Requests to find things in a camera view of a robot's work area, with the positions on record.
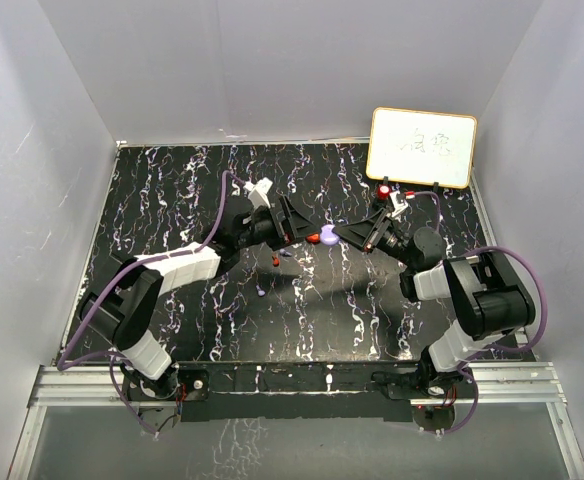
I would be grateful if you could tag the white board with frame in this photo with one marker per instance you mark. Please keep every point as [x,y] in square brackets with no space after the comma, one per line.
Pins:
[421,148]

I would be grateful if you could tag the purple earbud charging case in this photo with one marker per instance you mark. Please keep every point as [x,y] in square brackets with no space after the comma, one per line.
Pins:
[327,235]

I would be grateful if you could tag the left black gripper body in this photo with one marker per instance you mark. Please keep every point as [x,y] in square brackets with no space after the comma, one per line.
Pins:
[262,231]

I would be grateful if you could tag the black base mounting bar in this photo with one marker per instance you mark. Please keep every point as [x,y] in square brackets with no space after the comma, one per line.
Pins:
[210,391]

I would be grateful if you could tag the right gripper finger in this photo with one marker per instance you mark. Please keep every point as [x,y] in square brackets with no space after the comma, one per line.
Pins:
[370,222]
[356,235]

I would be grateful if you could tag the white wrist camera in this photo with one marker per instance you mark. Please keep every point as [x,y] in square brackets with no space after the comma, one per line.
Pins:
[257,193]
[397,204]

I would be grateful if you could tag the red round disc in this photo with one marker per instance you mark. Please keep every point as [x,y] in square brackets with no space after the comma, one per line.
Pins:
[313,238]

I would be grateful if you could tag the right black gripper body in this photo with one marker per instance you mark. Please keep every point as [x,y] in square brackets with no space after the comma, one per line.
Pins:
[394,243]

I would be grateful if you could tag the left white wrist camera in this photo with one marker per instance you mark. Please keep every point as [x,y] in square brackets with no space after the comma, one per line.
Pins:
[257,193]

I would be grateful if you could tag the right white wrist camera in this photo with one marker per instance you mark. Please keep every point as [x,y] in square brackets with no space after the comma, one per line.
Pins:
[397,204]

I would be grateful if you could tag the aluminium frame rail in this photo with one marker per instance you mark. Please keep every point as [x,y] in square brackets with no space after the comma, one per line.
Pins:
[497,382]

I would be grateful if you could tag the red emergency stop button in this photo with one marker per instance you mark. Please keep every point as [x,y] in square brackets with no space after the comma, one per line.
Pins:
[382,196]

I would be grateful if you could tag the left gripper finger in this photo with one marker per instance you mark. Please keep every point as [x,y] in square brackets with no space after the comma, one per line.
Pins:
[291,240]
[295,222]

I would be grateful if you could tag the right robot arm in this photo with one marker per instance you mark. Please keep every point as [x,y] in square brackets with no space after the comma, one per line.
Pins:
[489,299]

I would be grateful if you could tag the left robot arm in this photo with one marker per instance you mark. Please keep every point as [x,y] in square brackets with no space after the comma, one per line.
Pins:
[123,317]

